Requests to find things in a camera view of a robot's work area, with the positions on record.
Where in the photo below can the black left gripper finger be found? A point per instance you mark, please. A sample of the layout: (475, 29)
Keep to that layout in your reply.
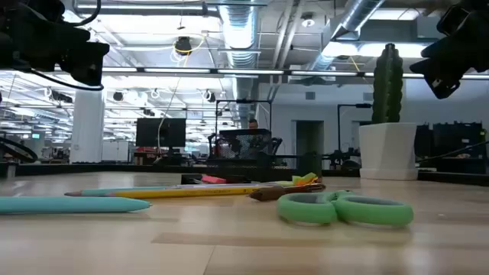
(88, 63)

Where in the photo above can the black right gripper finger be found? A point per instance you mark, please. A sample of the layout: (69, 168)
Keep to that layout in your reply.
(429, 57)
(445, 82)

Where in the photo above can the thick teal pen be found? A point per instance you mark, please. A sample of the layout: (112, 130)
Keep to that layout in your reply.
(76, 205)

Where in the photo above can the black binder clip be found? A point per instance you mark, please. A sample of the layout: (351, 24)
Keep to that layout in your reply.
(191, 179)

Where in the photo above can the yellow pencil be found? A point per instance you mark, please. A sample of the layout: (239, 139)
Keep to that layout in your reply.
(183, 192)

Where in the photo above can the pink binder clip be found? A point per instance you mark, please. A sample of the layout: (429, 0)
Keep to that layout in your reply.
(213, 179)

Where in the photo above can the brown pencil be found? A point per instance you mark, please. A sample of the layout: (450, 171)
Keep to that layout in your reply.
(267, 194)

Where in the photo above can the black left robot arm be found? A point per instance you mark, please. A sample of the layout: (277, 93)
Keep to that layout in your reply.
(13, 42)

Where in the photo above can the black mesh desk organizer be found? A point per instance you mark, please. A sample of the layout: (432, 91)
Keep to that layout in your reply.
(244, 153)

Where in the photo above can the green cactus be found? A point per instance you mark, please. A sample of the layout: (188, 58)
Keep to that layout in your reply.
(387, 88)

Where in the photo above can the black storage bins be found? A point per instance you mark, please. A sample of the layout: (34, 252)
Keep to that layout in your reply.
(454, 141)

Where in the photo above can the white pillar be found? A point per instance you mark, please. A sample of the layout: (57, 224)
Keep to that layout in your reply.
(87, 130)

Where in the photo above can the black pole stand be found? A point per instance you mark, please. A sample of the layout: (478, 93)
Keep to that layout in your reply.
(355, 105)

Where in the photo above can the white plant pot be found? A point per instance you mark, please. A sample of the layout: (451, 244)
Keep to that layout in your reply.
(387, 153)

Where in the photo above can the black computer monitor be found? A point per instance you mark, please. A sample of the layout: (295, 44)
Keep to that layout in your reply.
(168, 131)

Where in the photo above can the seated person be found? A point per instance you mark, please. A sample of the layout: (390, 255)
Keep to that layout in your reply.
(253, 123)

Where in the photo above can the silver ventilation duct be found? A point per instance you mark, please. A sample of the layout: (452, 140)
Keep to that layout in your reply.
(238, 26)
(355, 15)

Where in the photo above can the black hanging ceiling camera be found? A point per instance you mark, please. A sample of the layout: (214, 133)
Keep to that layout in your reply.
(183, 45)

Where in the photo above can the black aluminium table frame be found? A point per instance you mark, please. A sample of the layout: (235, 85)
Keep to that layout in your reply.
(114, 168)

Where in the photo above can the black background gantry frame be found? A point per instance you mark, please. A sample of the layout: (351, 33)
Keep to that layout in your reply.
(243, 101)

